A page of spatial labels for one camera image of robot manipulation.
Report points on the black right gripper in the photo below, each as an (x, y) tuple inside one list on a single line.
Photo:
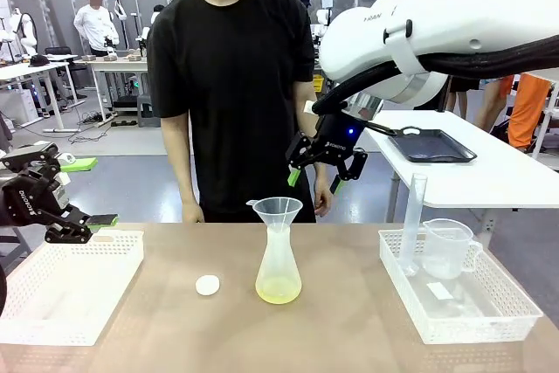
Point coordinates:
[(334, 139)]

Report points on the white table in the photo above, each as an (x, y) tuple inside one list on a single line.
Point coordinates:
[(489, 181)]

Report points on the man in white shirt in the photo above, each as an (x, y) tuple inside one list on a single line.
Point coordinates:
[(94, 23)]

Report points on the clear plastic graduated cylinder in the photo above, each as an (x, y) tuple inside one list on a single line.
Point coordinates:
[(412, 224)]

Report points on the translucent plastic funnel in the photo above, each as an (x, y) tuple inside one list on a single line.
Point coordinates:
[(279, 211)]

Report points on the white round stopper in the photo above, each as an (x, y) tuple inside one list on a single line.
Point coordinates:
[(207, 285)]

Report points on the person's left forearm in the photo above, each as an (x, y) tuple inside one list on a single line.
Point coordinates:
[(321, 178)]

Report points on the white perforated plastic basket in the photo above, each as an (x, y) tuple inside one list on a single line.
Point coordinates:
[(471, 320), (65, 294)]

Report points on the yellow bin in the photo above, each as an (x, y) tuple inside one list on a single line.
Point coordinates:
[(318, 83)]

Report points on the small white paper slip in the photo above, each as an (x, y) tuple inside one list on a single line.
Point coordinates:
[(439, 291)]

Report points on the white desk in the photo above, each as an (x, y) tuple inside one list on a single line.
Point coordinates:
[(118, 63), (30, 71)]

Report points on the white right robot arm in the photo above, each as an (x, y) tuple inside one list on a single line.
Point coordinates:
[(436, 19)]

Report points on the person's right hand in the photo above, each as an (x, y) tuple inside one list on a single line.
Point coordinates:
[(193, 213)]

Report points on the person in black t-shirt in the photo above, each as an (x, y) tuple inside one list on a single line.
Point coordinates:
[(231, 84)]

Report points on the black tray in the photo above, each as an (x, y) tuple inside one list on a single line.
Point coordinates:
[(432, 148)]

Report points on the person's right forearm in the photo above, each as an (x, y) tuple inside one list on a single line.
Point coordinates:
[(185, 181)]

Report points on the person in orange clothes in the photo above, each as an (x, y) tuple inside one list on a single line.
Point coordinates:
[(528, 111)]

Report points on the translucent plastic conical flask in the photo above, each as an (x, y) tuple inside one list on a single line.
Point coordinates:
[(278, 268)]

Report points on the person's left hand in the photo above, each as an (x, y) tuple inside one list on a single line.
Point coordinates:
[(323, 202)]

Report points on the clear plastic measuring jug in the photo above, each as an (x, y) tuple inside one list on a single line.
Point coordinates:
[(445, 250)]

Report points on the grey stool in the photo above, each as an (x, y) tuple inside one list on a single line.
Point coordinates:
[(148, 111)]

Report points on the black cap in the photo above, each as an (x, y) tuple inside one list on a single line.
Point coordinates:
[(39, 60)]

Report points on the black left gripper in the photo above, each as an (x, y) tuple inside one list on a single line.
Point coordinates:
[(30, 198)]

